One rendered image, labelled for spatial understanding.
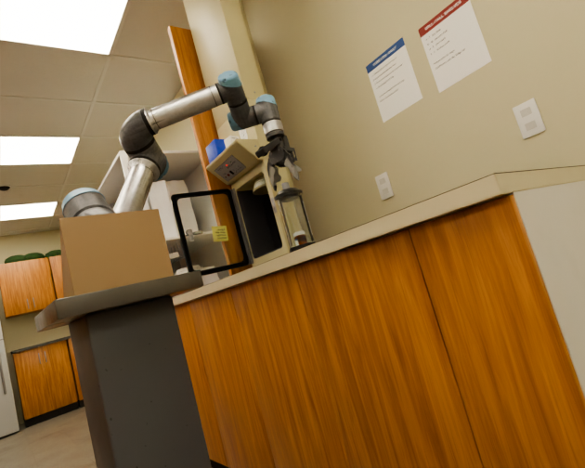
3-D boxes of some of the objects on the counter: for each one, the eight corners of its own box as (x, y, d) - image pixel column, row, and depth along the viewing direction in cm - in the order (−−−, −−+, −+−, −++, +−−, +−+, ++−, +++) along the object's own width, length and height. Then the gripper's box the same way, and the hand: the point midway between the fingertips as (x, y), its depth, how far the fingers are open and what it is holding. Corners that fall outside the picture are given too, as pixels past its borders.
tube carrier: (323, 244, 144) (307, 189, 146) (306, 247, 135) (290, 188, 138) (301, 252, 150) (286, 199, 153) (283, 255, 142) (267, 199, 144)
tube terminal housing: (292, 265, 210) (256, 132, 220) (332, 252, 185) (289, 101, 194) (253, 274, 195) (216, 130, 204) (292, 261, 170) (246, 97, 179)
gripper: (299, 127, 149) (314, 178, 146) (267, 145, 159) (280, 193, 156) (285, 123, 142) (300, 177, 139) (253, 142, 152) (266, 193, 149)
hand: (285, 184), depth 146 cm, fingers open, 10 cm apart
